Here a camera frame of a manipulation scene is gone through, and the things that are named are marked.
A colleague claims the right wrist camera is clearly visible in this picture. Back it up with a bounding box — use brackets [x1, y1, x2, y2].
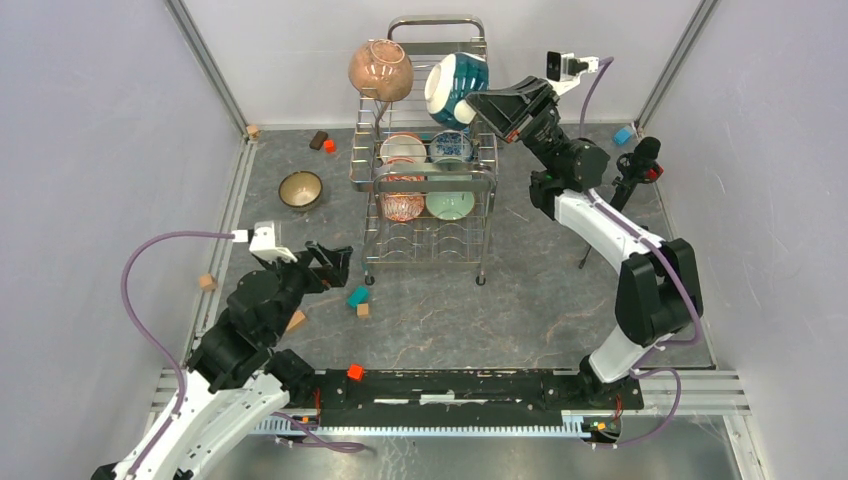
[546, 51, 600, 83]

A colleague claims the pale green bowl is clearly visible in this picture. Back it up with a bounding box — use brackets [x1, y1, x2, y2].
[425, 157, 475, 221]

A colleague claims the black microphone on tripod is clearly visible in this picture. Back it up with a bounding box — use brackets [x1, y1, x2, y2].
[580, 136, 663, 272]

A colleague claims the white bowl orange rim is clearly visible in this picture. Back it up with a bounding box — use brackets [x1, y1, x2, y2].
[379, 132, 428, 163]

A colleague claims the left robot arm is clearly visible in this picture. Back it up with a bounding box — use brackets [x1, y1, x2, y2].
[92, 230, 353, 479]

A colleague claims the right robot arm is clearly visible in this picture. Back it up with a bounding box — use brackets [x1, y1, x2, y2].
[465, 77, 703, 408]

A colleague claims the tan wooden block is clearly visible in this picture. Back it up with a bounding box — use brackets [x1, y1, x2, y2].
[285, 310, 308, 334]

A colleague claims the pink speckled bowl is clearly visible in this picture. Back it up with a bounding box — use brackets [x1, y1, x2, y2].
[348, 39, 414, 102]

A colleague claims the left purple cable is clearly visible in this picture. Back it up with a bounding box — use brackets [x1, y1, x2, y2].
[119, 229, 369, 478]

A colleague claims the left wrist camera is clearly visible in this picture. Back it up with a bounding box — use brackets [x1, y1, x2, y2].
[231, 220, 298, 263]

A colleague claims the black patterned bowl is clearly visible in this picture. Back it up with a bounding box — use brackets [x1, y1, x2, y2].
[278, 171, 324, 212]

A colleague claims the metal dish rack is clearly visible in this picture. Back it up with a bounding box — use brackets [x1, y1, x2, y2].
[350, 14, 498, 285]

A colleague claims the small red block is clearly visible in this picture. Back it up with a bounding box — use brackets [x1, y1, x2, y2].
[323, 139, 337, 154]

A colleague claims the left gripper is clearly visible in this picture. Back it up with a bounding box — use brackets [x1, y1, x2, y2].
[259, 237, 353, 341]

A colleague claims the brown block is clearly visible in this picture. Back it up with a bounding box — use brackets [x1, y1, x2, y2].
[309, 130, 329, 151]

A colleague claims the teal and white bowl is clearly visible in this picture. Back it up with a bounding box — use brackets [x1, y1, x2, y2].
[424, 52, 489, 130]

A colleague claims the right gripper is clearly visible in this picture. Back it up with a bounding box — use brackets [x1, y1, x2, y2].
[462, 75, 569, 174]

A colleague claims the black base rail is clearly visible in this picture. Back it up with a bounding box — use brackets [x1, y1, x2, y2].
[287, 369, 645, 427]

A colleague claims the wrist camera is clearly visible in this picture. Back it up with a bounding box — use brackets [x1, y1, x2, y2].
[231, 220, 298, 263]
[546, 51, 600, 83]

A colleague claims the teal block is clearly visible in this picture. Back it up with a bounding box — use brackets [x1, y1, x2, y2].
[347, 286, 370, 309]

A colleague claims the red patterned bowl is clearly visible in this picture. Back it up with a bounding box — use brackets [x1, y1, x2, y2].
[378, 175, 425, 222]

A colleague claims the blue block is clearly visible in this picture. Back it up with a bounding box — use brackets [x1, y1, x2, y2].
[612, 126, 635, 146]

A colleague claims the blue floral bowl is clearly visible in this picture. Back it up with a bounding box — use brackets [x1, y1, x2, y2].
[428, 130, 474, 163]

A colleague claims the light wooden cube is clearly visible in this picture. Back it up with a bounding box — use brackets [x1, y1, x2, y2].
[198, 273, 218, 292]

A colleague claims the red cube on base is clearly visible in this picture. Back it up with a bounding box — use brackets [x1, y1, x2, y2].
[347, 364, 365, 382]

